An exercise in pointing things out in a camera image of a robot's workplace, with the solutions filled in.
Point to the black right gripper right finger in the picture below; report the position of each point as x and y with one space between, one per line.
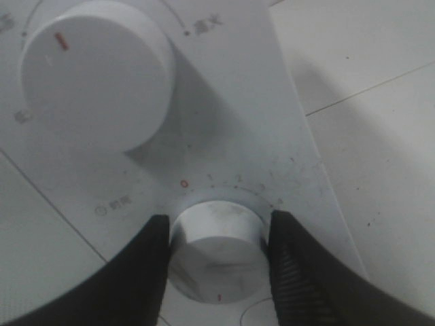
310 286

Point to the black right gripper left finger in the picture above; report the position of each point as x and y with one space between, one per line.
128 290

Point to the upper white power knob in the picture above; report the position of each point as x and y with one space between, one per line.
100 75

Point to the white timer knob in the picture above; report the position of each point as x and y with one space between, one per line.
218 246

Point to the white microwave oven body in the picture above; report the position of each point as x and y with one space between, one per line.
235 120

